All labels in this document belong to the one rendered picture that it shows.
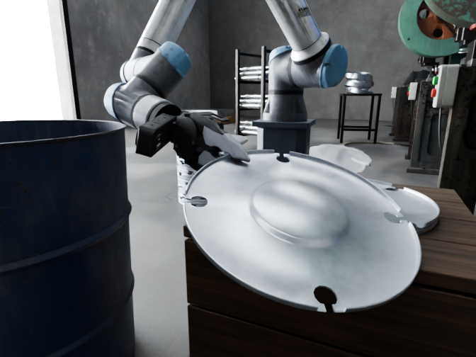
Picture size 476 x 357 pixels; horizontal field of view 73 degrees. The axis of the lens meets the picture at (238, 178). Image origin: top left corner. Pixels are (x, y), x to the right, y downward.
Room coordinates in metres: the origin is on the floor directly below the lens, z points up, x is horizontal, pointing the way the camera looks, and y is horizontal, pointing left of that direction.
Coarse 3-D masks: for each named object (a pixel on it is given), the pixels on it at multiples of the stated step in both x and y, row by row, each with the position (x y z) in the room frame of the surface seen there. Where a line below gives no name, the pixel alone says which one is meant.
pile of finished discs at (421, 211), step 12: (372, 180) 0.64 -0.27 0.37; (396, 192) 0.57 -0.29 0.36; (408, 192) 0.57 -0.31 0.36; (408, 204) 0.50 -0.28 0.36; (420, 204) 0.50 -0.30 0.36; (432, 204) 0.50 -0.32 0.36; (384, 216) 0.45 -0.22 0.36; (396, 216) 0.45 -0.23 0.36; (408, 216) 0.45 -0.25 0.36; (420, 216) 0.45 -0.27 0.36; (432, 216) 0.45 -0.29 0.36; (420, 228) 0.41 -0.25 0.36
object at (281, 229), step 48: (192, 192) 0.39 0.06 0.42; (240, 192) 0.41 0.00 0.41; (288, 192) 0.41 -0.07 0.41; (336, 192) 0.44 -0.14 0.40; (384, 192) 0.44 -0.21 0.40; (240, 240) 0.32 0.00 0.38; (288, 240) 0.33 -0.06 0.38; (336, 240) 0.34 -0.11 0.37; (384, 240) 0.35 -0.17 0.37; (288, 288) 0.27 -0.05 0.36; (336, 288) 0.28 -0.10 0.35; (384, 288) 0.28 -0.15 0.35
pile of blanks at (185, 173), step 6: (180, 162) 1.54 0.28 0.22; (180, 168) 1.54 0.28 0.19; (186, 168) 1.50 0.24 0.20; (180, 174) 1.56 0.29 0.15; (186, 174) 1.51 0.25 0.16; (192, 174) 1.49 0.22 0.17; (180, 180) 1.54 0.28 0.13; (186, 180) 1.51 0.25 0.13; (180, 186) 1.55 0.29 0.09; (186, 186) 1.51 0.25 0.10; (180, 192) 1.55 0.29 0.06; (180, 198) 1.56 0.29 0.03; (192, 198) 1.49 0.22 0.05; (198, 198) 1.48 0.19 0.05; (192, 204) 1.51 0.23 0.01; (198, 204) 1.48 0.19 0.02; (204, 204) 1.48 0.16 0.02
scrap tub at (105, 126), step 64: (0, 128) 0.71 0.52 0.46; (64, 128) 0.74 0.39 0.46; (0, 192) 0.37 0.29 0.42; (64, 192) 0.42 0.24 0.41; (0, 256) 0.37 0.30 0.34; (64, 256) 0.41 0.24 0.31; (128, 256) 0.56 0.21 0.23; (0, 320) 0.36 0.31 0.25; (64, 320) 0.41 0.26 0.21; (128, 320) 0.54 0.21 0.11
